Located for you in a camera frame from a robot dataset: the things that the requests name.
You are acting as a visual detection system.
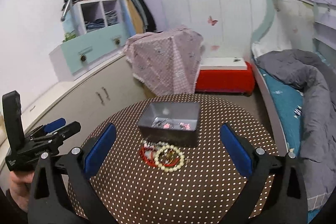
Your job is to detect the pink patterned cover cloth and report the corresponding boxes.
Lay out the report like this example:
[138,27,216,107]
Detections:
[123,25,205,97]

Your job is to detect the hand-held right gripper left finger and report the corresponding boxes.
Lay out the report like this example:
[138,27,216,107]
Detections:
[28,123,117,224]

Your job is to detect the grey duvet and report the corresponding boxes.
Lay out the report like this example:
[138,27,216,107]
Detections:
[255,49,336,204]

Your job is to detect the heap of mixed jewelry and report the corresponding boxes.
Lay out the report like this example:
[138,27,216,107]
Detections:
[150,116,192,132]

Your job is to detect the grey metal tin box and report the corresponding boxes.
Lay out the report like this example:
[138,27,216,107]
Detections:
[137,102,201,148]

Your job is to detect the cream pearl bead bracelet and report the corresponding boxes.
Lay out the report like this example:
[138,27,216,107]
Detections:
[154,144,185,172]

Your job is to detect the small green plant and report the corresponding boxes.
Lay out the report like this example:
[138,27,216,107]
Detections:
[62,31,78,43]

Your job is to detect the person's left hand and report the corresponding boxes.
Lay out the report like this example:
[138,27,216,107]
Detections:
[9,169,35,212]

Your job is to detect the red bead bracelet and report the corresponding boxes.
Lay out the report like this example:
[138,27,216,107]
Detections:
[140,146,158,168]

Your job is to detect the folded blue jeans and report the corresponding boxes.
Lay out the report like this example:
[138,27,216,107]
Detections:
[85,18,106,31]

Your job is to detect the pale green bunk bed frame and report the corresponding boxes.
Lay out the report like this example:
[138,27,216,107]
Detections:
[250,0,336,161]

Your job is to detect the stack of folded jeans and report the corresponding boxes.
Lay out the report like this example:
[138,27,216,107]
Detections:
[104,10,119,27]

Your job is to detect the red storage bench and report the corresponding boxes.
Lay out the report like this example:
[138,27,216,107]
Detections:
[195,57,257,96]

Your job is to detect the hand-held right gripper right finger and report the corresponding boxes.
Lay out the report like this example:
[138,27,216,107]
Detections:
[220,123,308,224]

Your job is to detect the beige low cabinet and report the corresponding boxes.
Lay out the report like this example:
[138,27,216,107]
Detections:
[0,53,148,169]

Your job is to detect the brown polka dot tablecloth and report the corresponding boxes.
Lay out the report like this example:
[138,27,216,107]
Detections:
[68,94,280,224]

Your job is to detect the teal drawer unit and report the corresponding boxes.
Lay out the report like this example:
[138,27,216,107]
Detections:
[49,22,132,75]

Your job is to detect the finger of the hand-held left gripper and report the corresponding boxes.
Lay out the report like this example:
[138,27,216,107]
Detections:
[29,121,81,147]
[31,118,67,136]

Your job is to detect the teal printed bedsheet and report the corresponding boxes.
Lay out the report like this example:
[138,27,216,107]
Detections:
[259,68,305,152]

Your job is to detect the red and gold string bracelet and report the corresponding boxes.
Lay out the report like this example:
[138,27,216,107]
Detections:
[161,150,182,165]

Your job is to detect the row of hanging clothes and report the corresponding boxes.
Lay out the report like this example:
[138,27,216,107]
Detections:
[117,0,157,35]

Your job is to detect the person's left forearm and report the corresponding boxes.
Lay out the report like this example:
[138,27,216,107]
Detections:
[5,189,29,224]

